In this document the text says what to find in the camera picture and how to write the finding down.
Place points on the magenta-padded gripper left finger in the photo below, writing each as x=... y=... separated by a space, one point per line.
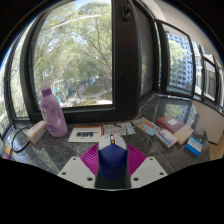
x=78 y=168

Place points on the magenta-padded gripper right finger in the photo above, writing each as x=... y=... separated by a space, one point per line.
x=146 y=168

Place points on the blue and white computer mouse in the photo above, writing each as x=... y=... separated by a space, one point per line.
x=112 y=159

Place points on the white card with dark print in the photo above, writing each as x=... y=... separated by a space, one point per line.
x=85 y=134

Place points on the colourful printed leaflet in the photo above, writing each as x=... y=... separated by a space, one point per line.
x=148 y=126

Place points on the red hardcover book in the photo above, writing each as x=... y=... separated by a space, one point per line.
x=173 y=125

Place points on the small blue box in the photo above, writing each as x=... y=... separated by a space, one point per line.
x=194 y=146

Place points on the orange and white cardboard box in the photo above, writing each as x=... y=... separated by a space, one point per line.
x=36 y=132

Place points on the purple detergent bottle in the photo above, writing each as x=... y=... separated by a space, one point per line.
x=53 y=113

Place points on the yellow and purple book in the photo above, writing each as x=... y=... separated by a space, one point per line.
x=7 y=151

